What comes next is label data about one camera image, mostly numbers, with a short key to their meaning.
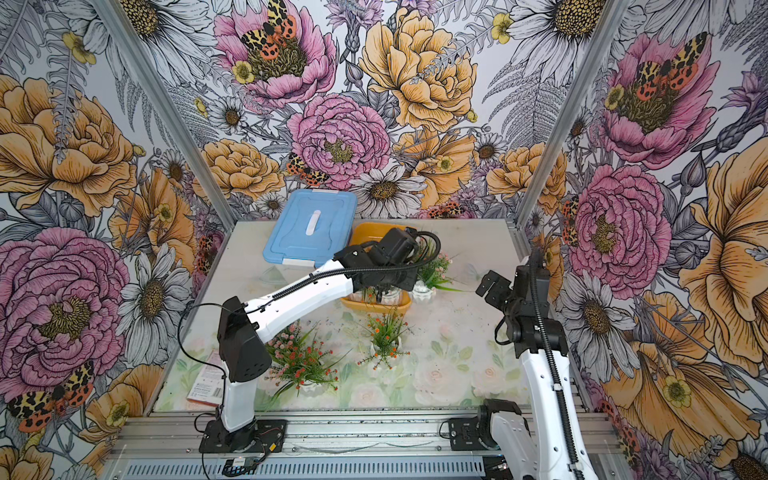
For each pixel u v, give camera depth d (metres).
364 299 0.87
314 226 0.97
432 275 0.72
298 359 0.72
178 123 0.92
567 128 0.92
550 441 0.40
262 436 0.73
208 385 0.78
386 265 0.58
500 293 0.67
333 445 0.74
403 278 0.70
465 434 0.74
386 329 0.78
